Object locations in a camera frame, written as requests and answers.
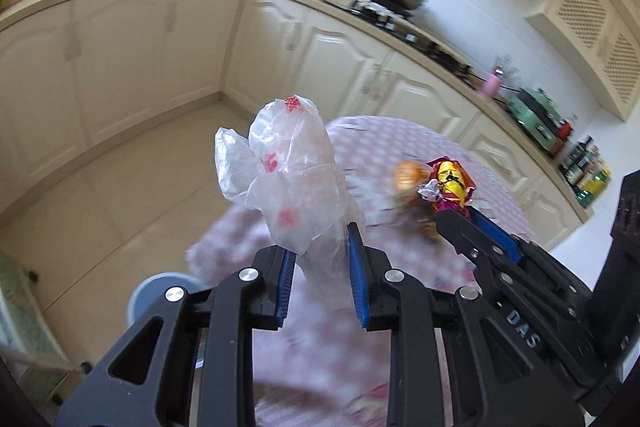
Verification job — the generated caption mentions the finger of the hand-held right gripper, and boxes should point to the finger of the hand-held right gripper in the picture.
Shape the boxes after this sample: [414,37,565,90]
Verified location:
[434,208,507,278]
[469,208,524,265]

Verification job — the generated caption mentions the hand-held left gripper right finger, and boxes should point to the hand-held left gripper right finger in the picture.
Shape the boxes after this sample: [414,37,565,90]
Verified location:
[347,222,584,427]

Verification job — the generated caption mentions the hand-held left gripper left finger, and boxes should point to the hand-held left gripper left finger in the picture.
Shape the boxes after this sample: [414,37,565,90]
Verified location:
[54,247,298,427]

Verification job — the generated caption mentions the red yellow foil wrapper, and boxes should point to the red yellow foil wrapper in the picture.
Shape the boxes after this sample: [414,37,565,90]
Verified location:
[417,158,476,221]

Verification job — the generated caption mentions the clear plastic bag red print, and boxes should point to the clear plastic bag red print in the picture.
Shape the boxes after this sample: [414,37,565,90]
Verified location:
[215,94,369,314]

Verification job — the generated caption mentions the orange wrapper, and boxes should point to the orange wrapper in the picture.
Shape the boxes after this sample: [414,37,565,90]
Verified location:
[392,160,432,200]

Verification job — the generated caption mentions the green yellow bottle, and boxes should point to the green yellow bottle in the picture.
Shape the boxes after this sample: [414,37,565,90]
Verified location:
[575,167,612,208]

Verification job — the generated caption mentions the dark wine bottle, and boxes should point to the dark wine bottle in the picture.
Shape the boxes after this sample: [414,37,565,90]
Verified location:
[559,138,594,173]
[567,147,601,183]

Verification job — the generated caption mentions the dark bottle red label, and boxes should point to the dark bottle red label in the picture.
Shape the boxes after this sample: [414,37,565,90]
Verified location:
[550,119,576,158]

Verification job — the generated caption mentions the green electric cooker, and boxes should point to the green electric cooker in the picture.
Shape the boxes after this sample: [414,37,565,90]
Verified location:
[505,87,564,156]

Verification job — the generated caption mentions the pink utensil cup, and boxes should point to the pink utensil cup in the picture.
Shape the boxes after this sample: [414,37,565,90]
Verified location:
[482,74,504,99]

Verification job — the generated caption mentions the black glass gas hob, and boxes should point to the black glass gas hob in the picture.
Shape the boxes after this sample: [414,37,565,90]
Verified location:
[324,0,474,88]

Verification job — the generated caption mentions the large cream lattice cabinet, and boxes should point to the large cream lattice cabinet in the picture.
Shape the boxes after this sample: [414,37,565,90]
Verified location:
[525,0,640,123]

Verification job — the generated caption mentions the green patterned mat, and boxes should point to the green patterned mat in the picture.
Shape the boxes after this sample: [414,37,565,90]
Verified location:
[0,252,74,408]

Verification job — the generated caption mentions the cream base cabinets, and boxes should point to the cream base cabinets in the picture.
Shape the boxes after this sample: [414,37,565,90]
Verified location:
[0,0,594,253]

